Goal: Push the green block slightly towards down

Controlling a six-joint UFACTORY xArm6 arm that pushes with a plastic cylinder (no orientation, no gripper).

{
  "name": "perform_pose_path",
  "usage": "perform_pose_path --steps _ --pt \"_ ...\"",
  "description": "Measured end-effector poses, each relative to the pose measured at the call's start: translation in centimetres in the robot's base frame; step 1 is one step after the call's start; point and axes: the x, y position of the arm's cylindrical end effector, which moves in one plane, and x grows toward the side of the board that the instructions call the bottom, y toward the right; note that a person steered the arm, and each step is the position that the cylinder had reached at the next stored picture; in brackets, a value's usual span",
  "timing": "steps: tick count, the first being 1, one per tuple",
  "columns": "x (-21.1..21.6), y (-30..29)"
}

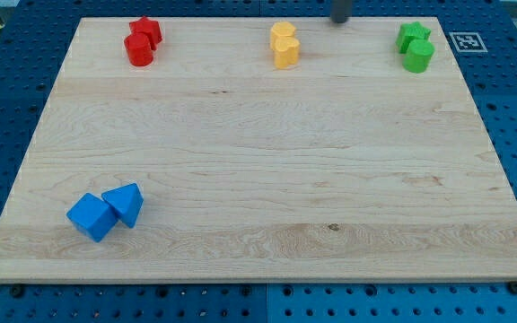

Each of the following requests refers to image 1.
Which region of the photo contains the yellow heart block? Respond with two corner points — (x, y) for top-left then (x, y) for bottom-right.
(273, 37), (301, 69)

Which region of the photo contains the black bolt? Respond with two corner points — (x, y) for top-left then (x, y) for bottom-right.
(9, 284), (25, 299)
(506, 281), (517, 295)

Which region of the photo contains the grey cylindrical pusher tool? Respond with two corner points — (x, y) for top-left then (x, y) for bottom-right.
(329, 0), (354, 24)

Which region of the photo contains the black bolt right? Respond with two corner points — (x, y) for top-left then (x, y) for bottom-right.
(506, 281), (517, 295)

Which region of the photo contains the wooden board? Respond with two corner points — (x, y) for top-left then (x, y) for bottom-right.
(0, 17), (517, 284)

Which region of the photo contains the green star block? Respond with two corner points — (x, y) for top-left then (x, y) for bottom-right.
(395, 22), (431, 54)

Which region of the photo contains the white fiducial marker tag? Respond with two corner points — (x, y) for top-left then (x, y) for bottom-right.
(449, 31), (487, 53)

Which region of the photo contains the red cylinder block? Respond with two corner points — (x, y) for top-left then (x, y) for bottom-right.
(124, 32), (153, 66)

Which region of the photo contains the blue cube block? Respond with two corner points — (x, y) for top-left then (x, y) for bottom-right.
(66, 193), (118, 242)

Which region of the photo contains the green cylinder block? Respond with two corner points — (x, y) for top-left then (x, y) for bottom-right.
(402, 39), (435, 74)

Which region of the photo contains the black bolt left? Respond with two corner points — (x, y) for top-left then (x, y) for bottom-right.
(9, 284), (25, 299)

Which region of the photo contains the red star block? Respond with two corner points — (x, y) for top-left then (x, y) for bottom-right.
(129, 16), (163, 51)

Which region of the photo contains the blue triangular prism block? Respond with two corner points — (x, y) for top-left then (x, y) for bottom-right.
(101, 183), (144, 228)

